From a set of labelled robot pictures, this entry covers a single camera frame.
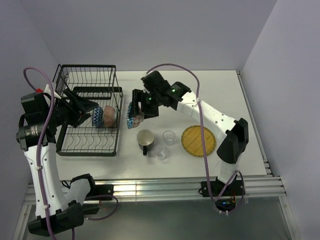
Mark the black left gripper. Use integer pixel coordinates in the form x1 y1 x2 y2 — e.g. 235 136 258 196
45 89 98 128

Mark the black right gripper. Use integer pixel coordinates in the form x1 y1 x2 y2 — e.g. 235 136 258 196
128 88 162 119

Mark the orange patterned bowl zigzag outside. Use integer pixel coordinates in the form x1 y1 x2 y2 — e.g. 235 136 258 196
91 106 104 128

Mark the blue triangle patterned bowl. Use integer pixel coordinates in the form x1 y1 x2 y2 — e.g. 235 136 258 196
126 102 144 129

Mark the pink floral patterned bowl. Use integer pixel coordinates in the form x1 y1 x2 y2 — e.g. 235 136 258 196
103 105 117 128

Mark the black mug white inside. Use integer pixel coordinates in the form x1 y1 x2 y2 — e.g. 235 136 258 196
136 129 155 156

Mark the clear faceted glass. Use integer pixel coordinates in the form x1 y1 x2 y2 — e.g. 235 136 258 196
162 130 176 146

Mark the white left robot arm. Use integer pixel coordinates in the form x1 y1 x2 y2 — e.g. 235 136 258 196
16 89 98 237

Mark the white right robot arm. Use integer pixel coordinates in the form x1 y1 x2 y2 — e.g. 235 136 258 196
128 81 249 195

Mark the round woven bamboo tray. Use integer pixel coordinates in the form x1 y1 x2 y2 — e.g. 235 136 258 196
181 125 217 158

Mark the black wire dish rack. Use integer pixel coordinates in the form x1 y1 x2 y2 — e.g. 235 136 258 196
52 64 124 157

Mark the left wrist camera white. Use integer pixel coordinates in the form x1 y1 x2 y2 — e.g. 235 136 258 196
36 84 62 99

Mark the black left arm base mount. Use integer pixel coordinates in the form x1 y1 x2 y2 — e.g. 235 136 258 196
84 184 115 216

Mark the aluminium table edge rail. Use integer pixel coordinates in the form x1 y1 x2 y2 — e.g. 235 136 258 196
24 176 287 206

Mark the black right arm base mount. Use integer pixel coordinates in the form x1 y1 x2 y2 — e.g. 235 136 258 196
198 180 246 198

